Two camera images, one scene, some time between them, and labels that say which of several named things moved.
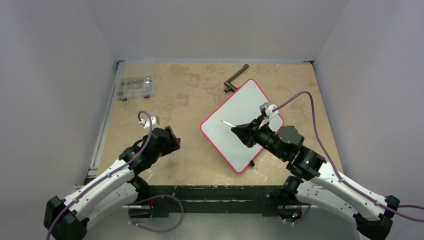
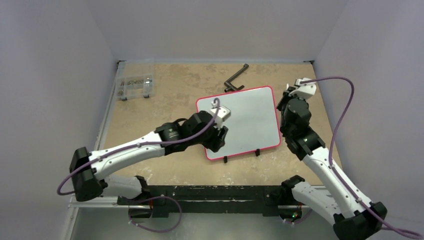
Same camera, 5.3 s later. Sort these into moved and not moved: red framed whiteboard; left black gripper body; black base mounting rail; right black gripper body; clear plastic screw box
Moved: left black gripper body; red framed whiteboard; right black gripper body
Not moved: clear plastic screw box; black base mounting rail
